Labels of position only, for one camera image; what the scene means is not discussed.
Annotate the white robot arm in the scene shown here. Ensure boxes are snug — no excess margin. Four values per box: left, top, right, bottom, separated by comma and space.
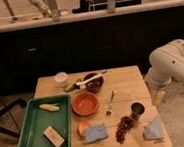
144, 39, 184, 106

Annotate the dark metal cup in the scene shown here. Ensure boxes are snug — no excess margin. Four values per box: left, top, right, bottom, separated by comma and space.
131, 102, 145, 120

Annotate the blue folded cloth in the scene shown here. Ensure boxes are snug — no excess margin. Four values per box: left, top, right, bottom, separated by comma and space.
143, 116, 164, 141

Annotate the dark red grape bunch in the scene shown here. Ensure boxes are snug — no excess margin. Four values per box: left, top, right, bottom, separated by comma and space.
115, 116, 134, 144

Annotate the wooden table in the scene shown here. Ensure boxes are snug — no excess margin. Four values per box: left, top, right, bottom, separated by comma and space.
9, 61, 173, 147

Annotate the metal fork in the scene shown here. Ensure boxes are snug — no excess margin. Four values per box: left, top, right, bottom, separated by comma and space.
105, 90, 115, 115

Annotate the dark brown bowl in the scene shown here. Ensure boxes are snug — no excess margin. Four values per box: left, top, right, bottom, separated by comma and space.
83, 73, 104, 93

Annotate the blue sponge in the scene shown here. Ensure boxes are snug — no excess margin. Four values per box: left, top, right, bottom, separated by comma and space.
84, 124, 108, 144

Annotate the orange clay bowl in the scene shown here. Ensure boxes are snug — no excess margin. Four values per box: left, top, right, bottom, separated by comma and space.
71, 92, 99, 116

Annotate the orange peach fruit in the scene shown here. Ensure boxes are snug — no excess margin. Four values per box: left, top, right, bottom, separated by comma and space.
77, 121, 90, 137

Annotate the green chili pepper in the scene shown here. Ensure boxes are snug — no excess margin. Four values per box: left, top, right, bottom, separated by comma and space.
63, 78, 81, 92

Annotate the white paper cup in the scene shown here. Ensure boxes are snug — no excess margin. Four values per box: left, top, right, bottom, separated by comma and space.
54, 71, 68, 88

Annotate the wooden block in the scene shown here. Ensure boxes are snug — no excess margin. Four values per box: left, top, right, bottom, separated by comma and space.
43, 126, 65, 147

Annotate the green plastic tray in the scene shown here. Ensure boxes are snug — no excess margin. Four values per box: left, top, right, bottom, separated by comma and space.
17, 94, 72, 147

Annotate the black chair base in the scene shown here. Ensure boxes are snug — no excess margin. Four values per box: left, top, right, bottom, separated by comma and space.
0, 96, 32, 141

